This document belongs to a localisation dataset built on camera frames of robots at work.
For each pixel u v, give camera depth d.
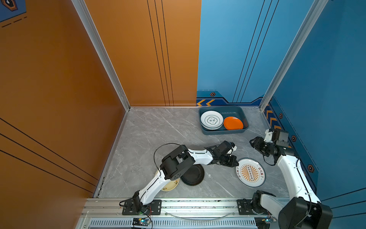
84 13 0.71
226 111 1.16
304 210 0.39
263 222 0.70
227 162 0.81
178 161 0.59
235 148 0.87
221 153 0.76
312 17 0.73
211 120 1.08
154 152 0.94
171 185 0.79
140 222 0.71
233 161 0.79
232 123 1.06
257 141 0.72
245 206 0.72
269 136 0.74
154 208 0.73
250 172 0.85
